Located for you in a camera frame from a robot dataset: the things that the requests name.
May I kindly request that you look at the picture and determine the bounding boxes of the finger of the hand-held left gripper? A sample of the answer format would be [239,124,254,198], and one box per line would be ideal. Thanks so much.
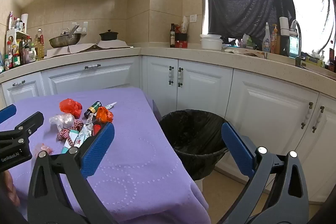
[0,104,17,124]
[0,111,45,147]

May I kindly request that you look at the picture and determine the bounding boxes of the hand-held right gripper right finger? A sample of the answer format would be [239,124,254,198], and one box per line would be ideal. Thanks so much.
[218,122,310,224]

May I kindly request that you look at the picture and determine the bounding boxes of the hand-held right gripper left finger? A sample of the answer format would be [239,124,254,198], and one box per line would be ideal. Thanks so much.
[27,122,117,224]

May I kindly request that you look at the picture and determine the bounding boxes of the silver foil wrapper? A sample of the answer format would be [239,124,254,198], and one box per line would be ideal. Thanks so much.
[78,114,99,141]

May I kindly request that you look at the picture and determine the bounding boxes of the clear plastic bag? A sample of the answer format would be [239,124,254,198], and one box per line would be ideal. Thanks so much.
[49,113,75,130]

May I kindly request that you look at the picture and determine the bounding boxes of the orange plastic bag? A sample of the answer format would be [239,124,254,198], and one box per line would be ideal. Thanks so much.
[96,106,114,123]

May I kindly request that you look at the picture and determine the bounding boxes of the bin with black liner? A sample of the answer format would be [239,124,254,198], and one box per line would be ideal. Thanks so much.
[159,109,229,181]

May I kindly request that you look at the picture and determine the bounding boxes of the person's left hand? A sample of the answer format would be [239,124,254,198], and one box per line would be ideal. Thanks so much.
[0,169,21,207]

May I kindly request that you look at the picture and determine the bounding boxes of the small red packet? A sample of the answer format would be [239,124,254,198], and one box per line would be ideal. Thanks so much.
[92,122,104,136]

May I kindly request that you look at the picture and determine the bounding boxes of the white teal carton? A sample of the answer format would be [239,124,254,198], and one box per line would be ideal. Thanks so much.
[61,131,88,154]

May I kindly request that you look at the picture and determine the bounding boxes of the pink wrapper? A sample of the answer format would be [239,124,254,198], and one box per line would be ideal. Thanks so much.
[34,143,54,159]

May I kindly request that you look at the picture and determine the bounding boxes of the red white checkered ribbon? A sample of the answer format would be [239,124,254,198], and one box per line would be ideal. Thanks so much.
[56,120,84,148]

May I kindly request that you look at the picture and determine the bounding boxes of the purple tablecloth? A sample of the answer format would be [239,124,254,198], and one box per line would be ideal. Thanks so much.
[0,87,212,224]

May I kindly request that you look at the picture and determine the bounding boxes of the green bottle with black cap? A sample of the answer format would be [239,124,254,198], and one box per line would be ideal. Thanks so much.
[84,101,102,118]

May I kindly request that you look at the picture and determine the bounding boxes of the red plastic bag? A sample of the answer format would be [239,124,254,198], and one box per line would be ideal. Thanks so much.
[59,98,83,117]

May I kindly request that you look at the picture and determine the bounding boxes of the group of condiment bottles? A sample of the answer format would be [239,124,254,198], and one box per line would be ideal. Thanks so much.
[0,11,46,73]

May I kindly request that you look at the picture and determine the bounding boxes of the wide white cabinet door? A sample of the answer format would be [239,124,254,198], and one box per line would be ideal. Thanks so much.
[41,56,141,97]

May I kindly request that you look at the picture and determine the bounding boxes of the metal wok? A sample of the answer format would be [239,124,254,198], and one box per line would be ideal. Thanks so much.
[49,25,82,48]

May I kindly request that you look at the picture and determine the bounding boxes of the beige stove cover sheet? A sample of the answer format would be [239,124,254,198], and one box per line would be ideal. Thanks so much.
[43,40,134,59]

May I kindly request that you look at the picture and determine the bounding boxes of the paper towel roll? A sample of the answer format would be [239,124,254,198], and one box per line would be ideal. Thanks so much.
[21,13,29,33]

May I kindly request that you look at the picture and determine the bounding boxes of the green tissue pack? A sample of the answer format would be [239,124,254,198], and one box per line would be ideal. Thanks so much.
[238,34,256,50]

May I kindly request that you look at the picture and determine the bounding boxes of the white blue spray bottle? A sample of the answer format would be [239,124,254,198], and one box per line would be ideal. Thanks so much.
[262,22,271,52]

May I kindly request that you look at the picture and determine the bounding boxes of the black pot with lid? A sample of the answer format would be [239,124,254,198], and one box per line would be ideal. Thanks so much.
[99,29,119,41]

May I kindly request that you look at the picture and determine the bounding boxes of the orange soap pump bottle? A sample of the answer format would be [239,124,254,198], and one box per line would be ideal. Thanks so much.
[271,24,279,54]

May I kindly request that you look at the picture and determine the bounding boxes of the yellow green packet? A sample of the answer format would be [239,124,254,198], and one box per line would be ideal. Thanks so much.
[306,56,326,68]

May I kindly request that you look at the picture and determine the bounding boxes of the black utensil holder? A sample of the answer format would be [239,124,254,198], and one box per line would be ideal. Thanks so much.
[175,33,188,49]

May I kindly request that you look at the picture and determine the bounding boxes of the chrome faucet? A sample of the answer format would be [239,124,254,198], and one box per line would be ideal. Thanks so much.
[289,20,306,67]

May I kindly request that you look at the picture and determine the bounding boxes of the white water filter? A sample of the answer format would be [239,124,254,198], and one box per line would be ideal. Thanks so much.
[279,17,289,36]

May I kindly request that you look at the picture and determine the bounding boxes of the white wall outlets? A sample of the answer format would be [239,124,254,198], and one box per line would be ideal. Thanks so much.
[72,21,88,35]

